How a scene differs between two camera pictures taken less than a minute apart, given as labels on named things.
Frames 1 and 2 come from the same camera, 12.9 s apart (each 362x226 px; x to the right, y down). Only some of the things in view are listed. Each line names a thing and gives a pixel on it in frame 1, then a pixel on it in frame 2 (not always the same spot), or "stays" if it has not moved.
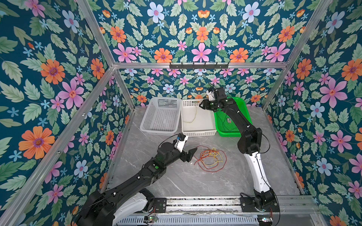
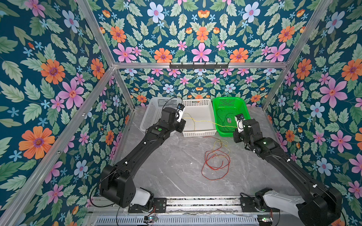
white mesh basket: x=162 y=116 stays
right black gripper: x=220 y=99 -> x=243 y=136
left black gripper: x=187 y=157 -> x=178 y=128
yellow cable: x=216 y=152 -> x=222 y=144
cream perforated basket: x=196 y=121 stays
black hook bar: x=199 y=66 stays
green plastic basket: x=225 y=125 stays
